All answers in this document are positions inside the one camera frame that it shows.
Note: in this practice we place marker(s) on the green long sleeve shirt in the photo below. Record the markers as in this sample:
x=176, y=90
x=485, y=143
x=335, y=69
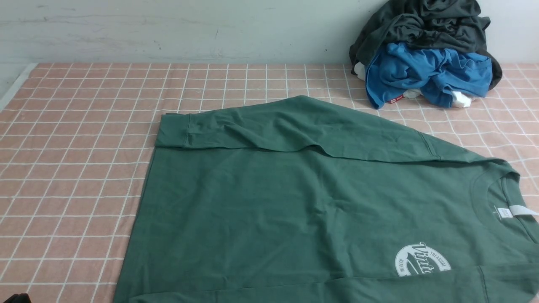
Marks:
x=303, y=201

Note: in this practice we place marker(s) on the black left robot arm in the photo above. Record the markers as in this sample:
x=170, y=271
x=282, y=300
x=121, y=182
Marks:
x=18, y=298

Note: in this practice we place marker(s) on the blue crumpled garment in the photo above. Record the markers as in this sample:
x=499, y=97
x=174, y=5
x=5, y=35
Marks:
x=397, y=68

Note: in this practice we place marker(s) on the pink checkered tablecloth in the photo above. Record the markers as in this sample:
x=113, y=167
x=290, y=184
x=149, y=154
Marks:
x=76, y=141

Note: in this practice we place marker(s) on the dark grey crumpled garment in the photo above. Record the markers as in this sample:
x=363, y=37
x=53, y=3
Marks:
x=426, y=24

